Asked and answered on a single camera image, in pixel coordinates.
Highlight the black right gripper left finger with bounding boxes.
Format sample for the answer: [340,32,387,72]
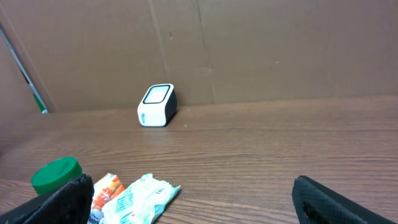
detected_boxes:
[1,174,94,224]

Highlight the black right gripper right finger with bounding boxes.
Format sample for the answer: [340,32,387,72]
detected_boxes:
[292,175,395,224]

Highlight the green lid jar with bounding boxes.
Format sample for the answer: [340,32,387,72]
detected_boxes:
[30,157,83,195]

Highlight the orange Kleenex tissue pack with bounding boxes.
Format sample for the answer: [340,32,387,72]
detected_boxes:
[87,173,125,224]

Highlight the green wet wipes pack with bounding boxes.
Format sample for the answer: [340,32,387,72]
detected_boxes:
[99,174,180,224]

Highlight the white barcode scanner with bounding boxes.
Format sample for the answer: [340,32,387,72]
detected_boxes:
[137,83,177,127]

